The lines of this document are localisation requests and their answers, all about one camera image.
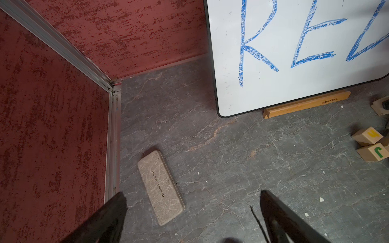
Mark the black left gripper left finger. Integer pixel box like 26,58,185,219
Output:
62,192,127,243

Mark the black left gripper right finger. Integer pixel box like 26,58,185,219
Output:
260,190,329,243

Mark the wooden block letter R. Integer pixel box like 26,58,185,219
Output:
371,96,389,116

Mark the beige whiteboard eraser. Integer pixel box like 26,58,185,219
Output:
137,150,185,226

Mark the wooden block green J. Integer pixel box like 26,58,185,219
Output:
356,143,389,162

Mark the wooden block yellow h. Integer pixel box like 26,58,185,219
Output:
352,127,384,146

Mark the white dry-erase board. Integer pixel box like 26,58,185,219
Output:
204,1,389,118

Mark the aluminium corner frame post left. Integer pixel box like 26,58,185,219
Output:
1,1,122,202

